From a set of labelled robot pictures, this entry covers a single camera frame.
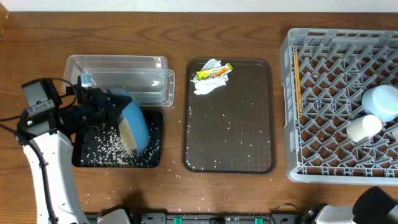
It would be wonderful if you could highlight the clear plastic bin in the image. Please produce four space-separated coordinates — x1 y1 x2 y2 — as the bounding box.
63 55 175 107

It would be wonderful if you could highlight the brown serving tray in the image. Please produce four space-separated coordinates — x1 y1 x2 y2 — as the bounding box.
182 58 276 174

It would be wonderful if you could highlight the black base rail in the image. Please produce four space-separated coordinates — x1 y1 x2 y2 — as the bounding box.
86 205 298 224

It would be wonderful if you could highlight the yellow green snack wrapper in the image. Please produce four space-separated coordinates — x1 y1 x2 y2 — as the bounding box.
196 63 233 81

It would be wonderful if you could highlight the wooden chopstick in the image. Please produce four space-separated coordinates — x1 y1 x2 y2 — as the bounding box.
294 49 302 119
295 49 303 113

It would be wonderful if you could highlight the white tissue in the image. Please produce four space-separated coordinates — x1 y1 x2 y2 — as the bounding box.
190 58 230 95

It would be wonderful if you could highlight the black left cable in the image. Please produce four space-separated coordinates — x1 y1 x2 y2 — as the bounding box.
0 77 78 224

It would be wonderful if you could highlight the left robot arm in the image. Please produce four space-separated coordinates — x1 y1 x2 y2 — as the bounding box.
15 78 132 223

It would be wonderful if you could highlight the grey dishwasher rack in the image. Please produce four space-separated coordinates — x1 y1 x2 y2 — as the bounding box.
279 28 397 185

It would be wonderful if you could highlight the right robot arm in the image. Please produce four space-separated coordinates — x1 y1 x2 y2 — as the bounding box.
295 186 397 224

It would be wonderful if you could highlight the black tray bin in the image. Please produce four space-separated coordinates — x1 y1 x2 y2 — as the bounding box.
71 109 164 169

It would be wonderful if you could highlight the white rice pile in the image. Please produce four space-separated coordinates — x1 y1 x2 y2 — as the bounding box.
80 116 161 166

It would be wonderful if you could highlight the dark blue bowl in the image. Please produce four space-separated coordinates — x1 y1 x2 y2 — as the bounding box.
110 88 149 156

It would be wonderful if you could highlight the pink white cup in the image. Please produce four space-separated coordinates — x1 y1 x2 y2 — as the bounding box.
392 128 398 141

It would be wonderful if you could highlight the light blue small bowl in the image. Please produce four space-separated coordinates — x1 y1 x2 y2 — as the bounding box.
361 85 397 122

